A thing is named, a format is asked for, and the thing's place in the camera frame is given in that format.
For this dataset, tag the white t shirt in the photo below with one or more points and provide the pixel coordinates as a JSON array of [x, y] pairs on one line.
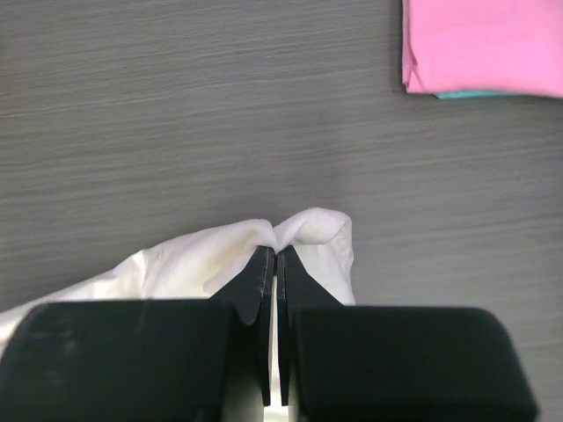
[[197, 265]]

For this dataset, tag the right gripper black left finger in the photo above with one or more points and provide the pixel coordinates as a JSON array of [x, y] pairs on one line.
[[146, 360]]

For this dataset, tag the folded teal t shirt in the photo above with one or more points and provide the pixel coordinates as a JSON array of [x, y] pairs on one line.
[[472, 94]]

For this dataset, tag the folded pink t shirt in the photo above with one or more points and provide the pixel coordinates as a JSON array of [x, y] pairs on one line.
[[503, 46]]

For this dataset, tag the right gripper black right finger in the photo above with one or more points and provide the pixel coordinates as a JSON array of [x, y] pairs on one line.
[[392, 363]]

